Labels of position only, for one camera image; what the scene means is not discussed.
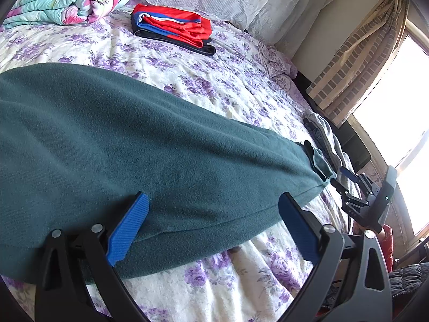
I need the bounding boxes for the purple floral bed sheet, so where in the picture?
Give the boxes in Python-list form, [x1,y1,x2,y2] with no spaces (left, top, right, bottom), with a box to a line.
[0,5,356,322]

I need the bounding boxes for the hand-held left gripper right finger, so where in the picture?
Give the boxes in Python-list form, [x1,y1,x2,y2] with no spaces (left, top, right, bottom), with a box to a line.
[278,192,393,322]

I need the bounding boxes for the black quilted cushion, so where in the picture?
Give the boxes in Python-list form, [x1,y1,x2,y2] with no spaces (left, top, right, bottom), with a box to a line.
[389,263,426,299]

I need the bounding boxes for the dark green pants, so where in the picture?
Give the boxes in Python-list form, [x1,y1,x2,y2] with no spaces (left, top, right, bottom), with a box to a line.
[0,63,337,284]

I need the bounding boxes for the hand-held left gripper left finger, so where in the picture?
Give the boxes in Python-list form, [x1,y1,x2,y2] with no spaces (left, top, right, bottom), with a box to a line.
[34,191,150,322]

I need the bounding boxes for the window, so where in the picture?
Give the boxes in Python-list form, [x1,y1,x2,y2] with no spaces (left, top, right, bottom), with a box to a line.
[352,23,429,235]

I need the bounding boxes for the folded red blue shorts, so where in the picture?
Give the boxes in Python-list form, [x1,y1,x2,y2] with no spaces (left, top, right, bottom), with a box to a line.
[131,3,217,57]

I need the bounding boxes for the black bed frame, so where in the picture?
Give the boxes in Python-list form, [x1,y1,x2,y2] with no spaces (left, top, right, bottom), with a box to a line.
[295,70,372,171]

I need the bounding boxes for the folded floral quilt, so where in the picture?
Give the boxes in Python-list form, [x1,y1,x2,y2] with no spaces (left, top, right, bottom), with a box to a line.
[2,0,134,30]

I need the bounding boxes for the purple floral pillow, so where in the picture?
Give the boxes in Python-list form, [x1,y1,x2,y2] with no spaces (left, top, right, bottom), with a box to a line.
[258,40,299,78]

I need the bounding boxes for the grey striped clothing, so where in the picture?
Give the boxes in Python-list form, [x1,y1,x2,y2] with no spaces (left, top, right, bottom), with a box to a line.
[303,112,363,202]

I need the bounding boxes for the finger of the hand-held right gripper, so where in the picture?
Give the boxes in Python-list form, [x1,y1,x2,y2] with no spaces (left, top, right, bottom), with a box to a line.
[339,166,374,195]
[330,178,367,218]

